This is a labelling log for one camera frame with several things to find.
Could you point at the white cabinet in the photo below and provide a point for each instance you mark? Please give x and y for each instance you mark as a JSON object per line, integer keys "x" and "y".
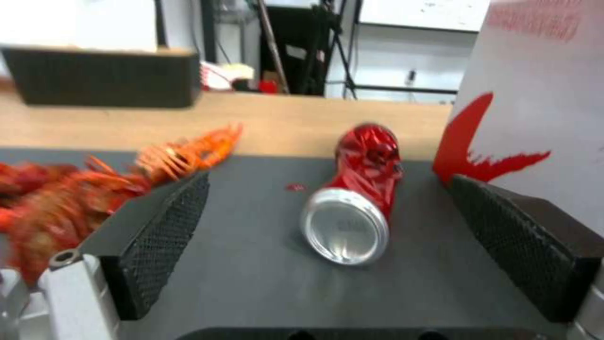
{"x": 415, "y": 46}

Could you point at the crushed red soda can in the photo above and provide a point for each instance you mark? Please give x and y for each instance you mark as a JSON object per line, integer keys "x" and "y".
{"x": 355, "y": 198}

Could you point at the dark grey table mat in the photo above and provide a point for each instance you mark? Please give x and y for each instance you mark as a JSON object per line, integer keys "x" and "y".
{"x": 283, "y": 248}

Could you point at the black takeout box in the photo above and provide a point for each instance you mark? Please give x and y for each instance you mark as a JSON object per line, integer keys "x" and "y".
{"x": 104, "y": 76}

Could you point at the pile of red crayfish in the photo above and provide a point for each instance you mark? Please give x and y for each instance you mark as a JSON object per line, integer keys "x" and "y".
{"x": 89, "y": 187}

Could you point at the white delivery bag red print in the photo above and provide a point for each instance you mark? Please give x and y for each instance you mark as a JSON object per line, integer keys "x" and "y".
{"x": 528, "y": 88}

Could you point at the black tripod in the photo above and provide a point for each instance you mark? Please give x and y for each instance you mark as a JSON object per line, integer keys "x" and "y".
{"x": 340, "y": 53}

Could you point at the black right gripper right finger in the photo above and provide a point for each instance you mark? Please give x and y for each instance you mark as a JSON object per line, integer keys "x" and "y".
{"x": 519, "y": 241}

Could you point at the small red scrap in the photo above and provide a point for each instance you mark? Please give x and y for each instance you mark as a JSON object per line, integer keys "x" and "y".
{"x": 295, "y": 187}

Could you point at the red and white packaging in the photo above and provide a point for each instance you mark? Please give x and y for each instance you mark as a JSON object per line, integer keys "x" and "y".
{"x": 226, "y": 76}

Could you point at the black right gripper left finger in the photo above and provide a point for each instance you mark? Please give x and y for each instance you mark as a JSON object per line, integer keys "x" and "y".
{"x": 155, "y": 241}

